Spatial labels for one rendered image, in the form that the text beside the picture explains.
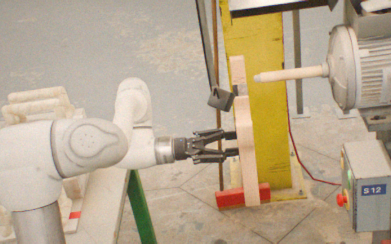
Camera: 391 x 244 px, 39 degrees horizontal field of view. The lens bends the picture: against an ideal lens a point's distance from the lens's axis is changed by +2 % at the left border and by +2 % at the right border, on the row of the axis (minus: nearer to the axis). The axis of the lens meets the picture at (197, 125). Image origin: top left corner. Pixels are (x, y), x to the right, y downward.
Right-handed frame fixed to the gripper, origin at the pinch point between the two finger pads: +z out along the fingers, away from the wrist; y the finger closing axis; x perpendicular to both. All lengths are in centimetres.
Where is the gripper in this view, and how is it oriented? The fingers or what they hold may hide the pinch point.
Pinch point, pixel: (237, 142)
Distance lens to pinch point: 172.5
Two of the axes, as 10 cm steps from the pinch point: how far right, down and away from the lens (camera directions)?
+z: 9.9, -1.0, -0.9
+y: 0.0, 6.5, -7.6
